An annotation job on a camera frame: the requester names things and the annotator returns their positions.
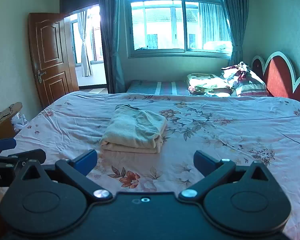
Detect red white heart headboard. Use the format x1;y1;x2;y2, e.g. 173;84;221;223
251;51;300;102

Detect pink floral bed sheet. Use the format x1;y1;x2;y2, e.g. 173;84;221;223
2;92;300;239

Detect metal door handle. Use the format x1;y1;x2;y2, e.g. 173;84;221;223
37;70;46;84

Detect wooden side table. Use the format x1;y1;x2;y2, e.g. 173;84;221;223
0;102;23;139

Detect cream knit striped sweater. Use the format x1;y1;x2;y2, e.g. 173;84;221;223
100;105;167;154

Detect colourful crumpled clothes pile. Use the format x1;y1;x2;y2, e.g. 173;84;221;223
221;61;251;87

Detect striped mattress pad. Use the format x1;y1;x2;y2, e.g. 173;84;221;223
127;80;190;96

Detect window with grey frame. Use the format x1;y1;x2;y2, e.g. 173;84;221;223
125;0;232;58

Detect brown wooden door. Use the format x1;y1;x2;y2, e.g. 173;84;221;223
28;12;79;108

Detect striped pillow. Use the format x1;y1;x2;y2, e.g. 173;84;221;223
234;70;269;97

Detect white tied balcony curtain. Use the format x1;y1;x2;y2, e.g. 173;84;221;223
77;10;93;77

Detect dark grey curtain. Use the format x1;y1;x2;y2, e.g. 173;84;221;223
222;0;249;65

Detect dark curtain by door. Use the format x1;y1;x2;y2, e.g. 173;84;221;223
99;0;126;94

